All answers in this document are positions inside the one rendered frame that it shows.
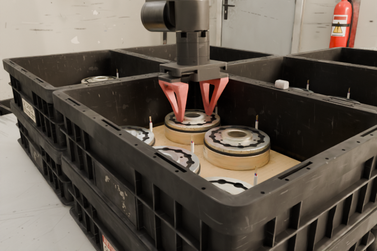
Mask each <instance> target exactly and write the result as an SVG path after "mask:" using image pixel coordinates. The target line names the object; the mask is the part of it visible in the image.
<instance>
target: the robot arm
mask: <svg viewBox="0 0 377 251"><path fill-rule="evenodd" d="M140 16H141V22H142V24H143V26H144V28H146V29H147V30H148V31H151V32H176V53H177V62H176V63H166V64H160V72H161V73H167V72H168V75H162V76H158V77H159V84H160V86H161V88H162V90H163V91H164V93H165V95H166V97H167V98H168V100H169V102H170V104H171V106H172V109H173V111H174V114H175V116H176V119H177V120H178V121H179V122H183V118H184V114H185V107H186V99H187V92H188V87H189V85H188V84H186V83H183V82H181V79H180V78H183V77H190V80H191V81H195V82H199V83H200V89H201V94H202V98H203V104H204V109H205V114H206V115H212V112H213V110H214V108H215V105H216V103H217V101H218V99H219V97H220V95H221V93H222V92H223V90H224V88H225V86H226V84H227V83H228V73H223V72H220V70H221V69H223V70H227V62H222V61H215V60H210V37H209V31H208V30H209V0H145V3H144V4H143V6H142V8H141V14H140ZM178 31H179V32H178ZM209 84H212V85H214V86H215V88H214V91H213V95H212V99H211V101H210V104H209ZM174 92H175V93H176V96H177V102H178V106H177V102H176V98H175V95H174Z"/></svg>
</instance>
